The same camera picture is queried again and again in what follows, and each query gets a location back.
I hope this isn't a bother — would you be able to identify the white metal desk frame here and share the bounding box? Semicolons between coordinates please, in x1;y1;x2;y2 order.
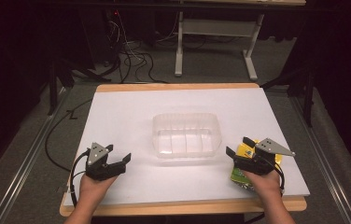
174;10;265;82

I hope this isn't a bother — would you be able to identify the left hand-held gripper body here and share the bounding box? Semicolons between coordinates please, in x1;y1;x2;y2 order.
84;142;127;182

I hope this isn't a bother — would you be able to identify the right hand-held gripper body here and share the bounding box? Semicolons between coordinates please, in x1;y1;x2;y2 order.
232;137;297;176

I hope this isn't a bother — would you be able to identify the tangle of floor cables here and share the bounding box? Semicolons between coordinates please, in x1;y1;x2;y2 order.
106;10;168;84

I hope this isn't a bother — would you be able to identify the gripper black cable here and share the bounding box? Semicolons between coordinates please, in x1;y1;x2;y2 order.
271;161;287;198
68;148;91;209

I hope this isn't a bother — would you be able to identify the white table cover board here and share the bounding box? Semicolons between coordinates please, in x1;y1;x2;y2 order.
63;87;311;207

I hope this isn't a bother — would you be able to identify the black floor cable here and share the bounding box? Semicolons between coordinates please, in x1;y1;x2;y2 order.
44;98;94;173

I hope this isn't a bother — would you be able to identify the yellow snack packet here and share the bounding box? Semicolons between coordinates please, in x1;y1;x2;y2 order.
237;138;284;171

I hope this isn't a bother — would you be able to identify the person's right hand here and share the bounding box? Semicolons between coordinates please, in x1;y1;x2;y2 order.
242;168;286;203

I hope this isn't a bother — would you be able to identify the green snack packet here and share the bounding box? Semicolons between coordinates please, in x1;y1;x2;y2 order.
230;167;256;191

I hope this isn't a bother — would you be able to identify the clear plastic container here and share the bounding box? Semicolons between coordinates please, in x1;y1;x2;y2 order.
151;112;223;160

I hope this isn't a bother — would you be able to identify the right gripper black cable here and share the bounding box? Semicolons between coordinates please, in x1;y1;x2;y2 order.
271;161;287;198

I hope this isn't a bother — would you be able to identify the person's left hand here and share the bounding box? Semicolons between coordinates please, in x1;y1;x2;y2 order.
77;173;119;207

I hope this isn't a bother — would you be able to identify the metal floor rail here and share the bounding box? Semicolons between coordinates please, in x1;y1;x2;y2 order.
289;94;351;224
0;87;72;224

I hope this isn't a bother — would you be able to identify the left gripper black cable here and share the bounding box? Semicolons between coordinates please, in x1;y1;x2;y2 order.
68;148;91;209

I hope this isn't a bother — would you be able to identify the wooden table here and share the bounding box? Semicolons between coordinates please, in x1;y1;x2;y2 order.
59;82;308;217

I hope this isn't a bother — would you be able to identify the black stand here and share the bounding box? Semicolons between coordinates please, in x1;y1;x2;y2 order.
46;57;112;117
260;66;316;128

